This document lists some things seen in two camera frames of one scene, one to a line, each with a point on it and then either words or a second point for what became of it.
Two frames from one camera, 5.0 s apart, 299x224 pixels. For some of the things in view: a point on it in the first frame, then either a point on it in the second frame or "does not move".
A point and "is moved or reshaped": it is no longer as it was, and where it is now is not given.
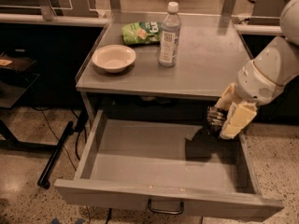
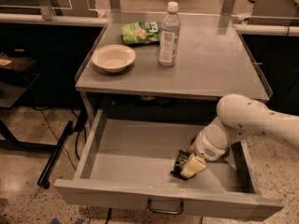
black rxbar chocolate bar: [215, 119] is moved or reshaped
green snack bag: [141, 33] does not move
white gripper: [256, 85] to [207, 149]
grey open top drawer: [170, 163] does not move
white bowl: [113, 58] does not move
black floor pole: [45, 176] does not move
